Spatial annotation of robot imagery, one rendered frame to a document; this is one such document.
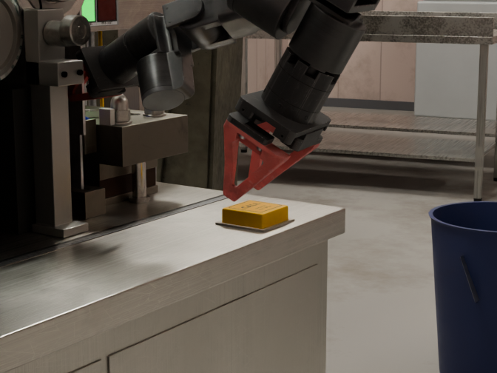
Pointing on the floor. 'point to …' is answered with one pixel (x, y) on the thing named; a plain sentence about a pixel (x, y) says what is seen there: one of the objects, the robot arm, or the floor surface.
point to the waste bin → (466, 286)
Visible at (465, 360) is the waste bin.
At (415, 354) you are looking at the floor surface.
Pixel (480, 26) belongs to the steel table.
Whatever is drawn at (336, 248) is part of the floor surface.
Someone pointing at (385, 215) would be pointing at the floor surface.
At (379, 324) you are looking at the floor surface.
